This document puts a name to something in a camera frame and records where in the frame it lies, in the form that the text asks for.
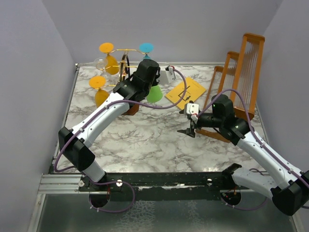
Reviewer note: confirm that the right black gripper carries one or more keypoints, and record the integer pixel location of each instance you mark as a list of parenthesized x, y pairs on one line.
[(189, 131)]

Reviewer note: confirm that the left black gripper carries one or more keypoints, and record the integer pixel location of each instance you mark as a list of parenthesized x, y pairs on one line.
[(157, 76)]

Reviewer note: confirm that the green plastic goblet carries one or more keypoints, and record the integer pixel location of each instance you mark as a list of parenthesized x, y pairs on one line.
[(155, 94)]

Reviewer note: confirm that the blue plastic goblet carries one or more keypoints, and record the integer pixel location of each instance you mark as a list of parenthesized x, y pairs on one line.
[(146, 48)]

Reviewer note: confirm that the orange plastic goblet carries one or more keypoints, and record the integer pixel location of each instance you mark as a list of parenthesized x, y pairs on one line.
[(97, 83), (112, 66)]

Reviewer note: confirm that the clear wine glass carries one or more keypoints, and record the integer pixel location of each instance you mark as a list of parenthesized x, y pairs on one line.
[(100, 64)]

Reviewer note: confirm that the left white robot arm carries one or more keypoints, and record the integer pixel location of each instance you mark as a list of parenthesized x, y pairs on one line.
[(75, 143)]

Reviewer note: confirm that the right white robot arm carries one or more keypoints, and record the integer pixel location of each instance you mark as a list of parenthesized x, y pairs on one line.
[(286, 185)]

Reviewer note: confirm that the yellow booklet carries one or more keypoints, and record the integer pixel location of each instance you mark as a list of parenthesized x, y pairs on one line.
[(192, 92)]

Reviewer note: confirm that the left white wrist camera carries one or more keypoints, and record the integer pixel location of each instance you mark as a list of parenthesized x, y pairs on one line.
[(167, 75)]

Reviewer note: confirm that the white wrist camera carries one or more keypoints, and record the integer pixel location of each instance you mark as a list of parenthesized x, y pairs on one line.
[(191, 110), (167, 75)]

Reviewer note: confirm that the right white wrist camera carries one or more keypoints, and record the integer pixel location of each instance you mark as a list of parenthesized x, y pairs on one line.
[(191, 110)]

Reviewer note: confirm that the gold wire wine glass rack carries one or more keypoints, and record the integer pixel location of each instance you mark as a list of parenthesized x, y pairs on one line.
[(124, 65)]

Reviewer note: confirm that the wooden string harp rack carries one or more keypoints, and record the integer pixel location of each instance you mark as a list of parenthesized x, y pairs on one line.
[(241, 72)]

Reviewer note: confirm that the aluminium frame rail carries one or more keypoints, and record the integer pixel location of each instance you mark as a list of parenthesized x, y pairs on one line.
[(59, 184)]

